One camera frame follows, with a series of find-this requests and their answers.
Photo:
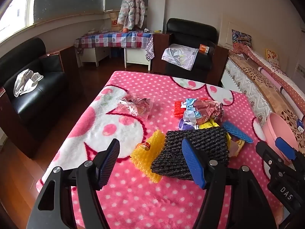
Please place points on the small orange bottle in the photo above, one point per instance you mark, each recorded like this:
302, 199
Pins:
144, 146

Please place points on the glass window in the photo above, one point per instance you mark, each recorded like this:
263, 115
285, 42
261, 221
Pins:
14, 9

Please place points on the brown wrapper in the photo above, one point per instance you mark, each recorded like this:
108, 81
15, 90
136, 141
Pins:
209, 111

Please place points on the red foam net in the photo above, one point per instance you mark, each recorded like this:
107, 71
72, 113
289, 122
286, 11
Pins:
178, 109

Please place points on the yellow floral pillow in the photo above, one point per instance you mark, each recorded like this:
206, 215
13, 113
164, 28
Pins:
272, 56

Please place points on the black leather sofa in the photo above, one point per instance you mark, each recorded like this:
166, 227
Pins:
35, 100

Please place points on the purple cloth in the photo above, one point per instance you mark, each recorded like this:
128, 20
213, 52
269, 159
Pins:
184, 124

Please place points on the orange box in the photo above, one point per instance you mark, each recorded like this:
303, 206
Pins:
204, 48

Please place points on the patterned puffy jacket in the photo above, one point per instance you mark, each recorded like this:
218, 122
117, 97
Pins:
131, 9

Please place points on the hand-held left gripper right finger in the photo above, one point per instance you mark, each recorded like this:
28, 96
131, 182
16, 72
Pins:
194, 164

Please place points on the blue tissue pack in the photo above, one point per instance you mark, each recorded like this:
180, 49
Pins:
300, 125

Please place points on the yellow plastic bag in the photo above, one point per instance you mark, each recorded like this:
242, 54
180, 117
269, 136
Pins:
209, 125

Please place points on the pink bucket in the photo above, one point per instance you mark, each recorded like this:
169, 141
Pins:
274, 126

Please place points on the cartoon print pillow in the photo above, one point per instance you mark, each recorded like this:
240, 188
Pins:
241, 37

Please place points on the white cloth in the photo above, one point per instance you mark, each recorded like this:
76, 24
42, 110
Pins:
23, 81

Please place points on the clear plastic bag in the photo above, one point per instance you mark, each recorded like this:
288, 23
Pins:
104, 29

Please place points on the clear plastic wrapper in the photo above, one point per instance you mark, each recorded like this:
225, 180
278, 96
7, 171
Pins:
133, 106

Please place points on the orange fruit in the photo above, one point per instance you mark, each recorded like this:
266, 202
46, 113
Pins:
125, 30

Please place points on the yellow foam net pad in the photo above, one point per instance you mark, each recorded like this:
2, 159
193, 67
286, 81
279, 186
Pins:
147, 162

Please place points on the white bed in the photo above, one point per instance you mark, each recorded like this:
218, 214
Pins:
240, 81

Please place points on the brown wooden side cabinet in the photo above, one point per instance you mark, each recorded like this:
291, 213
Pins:
69, 59

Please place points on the plaid-covered side table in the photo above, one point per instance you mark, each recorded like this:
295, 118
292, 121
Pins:
114, 39

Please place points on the floral pillowcase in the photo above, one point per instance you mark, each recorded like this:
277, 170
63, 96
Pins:
181, 56

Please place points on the black foam net pad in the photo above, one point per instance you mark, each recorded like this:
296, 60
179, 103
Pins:
171, 152

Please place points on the pink printed blanket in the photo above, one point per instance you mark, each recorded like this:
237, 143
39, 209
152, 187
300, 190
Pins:
143, 195

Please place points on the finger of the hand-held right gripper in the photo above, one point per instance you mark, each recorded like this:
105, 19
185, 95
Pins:
286, 149
265, 152

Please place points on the white table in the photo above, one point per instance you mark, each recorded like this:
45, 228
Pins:
135, 57

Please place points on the brown leaf pattern blanket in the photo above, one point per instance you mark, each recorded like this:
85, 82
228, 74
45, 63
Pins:
262, 83

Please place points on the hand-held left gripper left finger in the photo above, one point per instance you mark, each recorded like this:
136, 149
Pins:
108, 164

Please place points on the black leather armchair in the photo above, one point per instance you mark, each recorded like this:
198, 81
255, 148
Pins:
188, 28

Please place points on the white red shopping bag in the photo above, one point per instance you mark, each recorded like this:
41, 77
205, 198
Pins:
114, 21

